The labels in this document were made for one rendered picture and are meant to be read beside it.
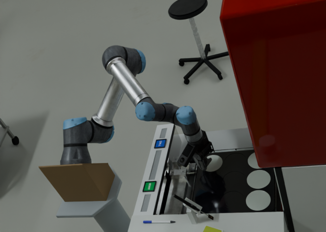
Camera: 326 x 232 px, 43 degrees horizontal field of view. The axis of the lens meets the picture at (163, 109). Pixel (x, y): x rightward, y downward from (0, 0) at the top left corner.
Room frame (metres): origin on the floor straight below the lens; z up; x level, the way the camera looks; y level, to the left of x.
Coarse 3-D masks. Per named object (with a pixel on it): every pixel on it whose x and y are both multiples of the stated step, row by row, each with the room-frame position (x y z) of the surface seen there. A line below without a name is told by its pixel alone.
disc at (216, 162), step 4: (208, 156) 1.38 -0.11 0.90; (212, 156) 1.37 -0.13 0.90; (216, 156) 1.36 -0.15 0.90; (212, 160) 1.35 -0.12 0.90; (216, 160) 1.34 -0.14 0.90; (220, 160) 1.33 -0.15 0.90; (212, 164) 1.33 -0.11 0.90; (216, 164) 1.32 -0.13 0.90; (220, 164) 1.31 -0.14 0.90; (208, 168) 1.31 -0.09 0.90; (212, 168) 1.30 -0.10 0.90; (216, 168) 1.29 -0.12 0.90
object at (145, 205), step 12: (156, 132) 1.62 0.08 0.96; (168, 132) 1.59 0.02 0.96; (168, 144) 1.50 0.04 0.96; (156, 156) 1.46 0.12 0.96; (156, 168) 1.39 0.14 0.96; (144, 180) 1.34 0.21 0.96; (156, 180) 1.31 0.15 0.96; (144, 192) 1.28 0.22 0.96; (156, 192) 1.25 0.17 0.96; (144, 204) 1.21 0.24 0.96
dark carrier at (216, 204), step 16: (224, 160) 1.32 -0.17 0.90; (240, 160) 1.28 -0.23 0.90; (208, 176) 1.27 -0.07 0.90; (224, 176) 1.23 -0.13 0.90; (240, 176) 1.20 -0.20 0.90; (272, 176) 1.13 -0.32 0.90; (208, 192) 1.18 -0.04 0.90; (224, 192) 1.15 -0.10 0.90; (240, 192) 1.12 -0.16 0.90; (272, 192) 1.05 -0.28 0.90; (208, 208) 1.11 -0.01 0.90; (224, 208) 1.07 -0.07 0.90; (240, 208) 1.04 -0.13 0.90; (272, 208) 0.98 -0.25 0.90
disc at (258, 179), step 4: (252, 172) 1.19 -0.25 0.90; (256, 172) 1.18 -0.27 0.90; (260, 172) 1.17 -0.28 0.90; (264, 172) 1.16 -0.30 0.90; (248, 176) 1.18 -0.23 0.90; (252, 176) 1.17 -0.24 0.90; (256, 176) 1.16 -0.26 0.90; (260, 176) 1.15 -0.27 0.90; (264, 176) 1.14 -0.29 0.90; (268, 176) 1.14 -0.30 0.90; (248, 180) 1.16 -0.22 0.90; (252, 180) 1.15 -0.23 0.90; (256, 180) 1.14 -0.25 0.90; (260, 180) 1.13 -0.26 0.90; (264, 180) 1.13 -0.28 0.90; (268, 180) 1.12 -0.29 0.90; (248, 184) 1.14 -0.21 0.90; (252, 184) 1.13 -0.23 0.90; (256, 184) 1.12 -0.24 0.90; (260, 184) 1.11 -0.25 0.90; (264, 184) 1.10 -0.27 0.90; (256, 188) 1.10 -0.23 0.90
